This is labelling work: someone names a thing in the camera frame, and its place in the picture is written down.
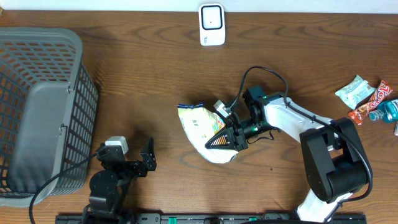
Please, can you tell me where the teal mouthwash bottle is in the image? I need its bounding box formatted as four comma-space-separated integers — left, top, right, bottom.
369, 99, 397, 123

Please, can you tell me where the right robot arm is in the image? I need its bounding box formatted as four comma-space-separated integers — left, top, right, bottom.
205, 86, 373, 223

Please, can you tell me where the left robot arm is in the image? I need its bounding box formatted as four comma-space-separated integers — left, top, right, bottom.
81, 136, 157, 224

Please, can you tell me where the light teal wipes pack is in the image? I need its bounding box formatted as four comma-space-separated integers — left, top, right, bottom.
335, 75, 376, 110

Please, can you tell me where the red Top chocolate bar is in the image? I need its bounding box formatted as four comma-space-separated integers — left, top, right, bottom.
348, 80, 393, 125

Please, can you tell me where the yellow chips bag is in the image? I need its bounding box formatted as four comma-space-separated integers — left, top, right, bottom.
177, 103, 238, 164

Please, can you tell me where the white barcode scanner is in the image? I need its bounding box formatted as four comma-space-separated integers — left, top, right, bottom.
198, 3, 226, 46

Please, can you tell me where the grey plastic basket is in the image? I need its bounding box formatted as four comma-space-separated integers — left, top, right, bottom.
1, 27, 98, 207

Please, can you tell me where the small orange snack box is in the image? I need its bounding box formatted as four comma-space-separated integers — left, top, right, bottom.
394, 122, 398, 136

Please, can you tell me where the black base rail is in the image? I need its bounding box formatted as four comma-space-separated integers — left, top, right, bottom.
55, 213, 367, 224

